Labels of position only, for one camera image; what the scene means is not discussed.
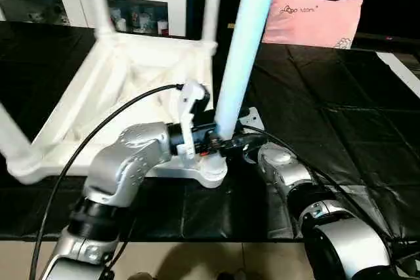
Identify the white plastic table top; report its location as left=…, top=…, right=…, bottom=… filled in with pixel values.
left=5, top=33, right=228, bottom=189

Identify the pink pillow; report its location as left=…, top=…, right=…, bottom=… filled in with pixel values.
left=262, top=0, right=365, bottom=50

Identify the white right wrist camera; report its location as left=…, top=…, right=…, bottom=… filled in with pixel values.
left=238, top=106, right=267, bottom=134

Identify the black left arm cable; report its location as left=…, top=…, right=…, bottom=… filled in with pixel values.
left=29, top=83, right=186, bottom=280

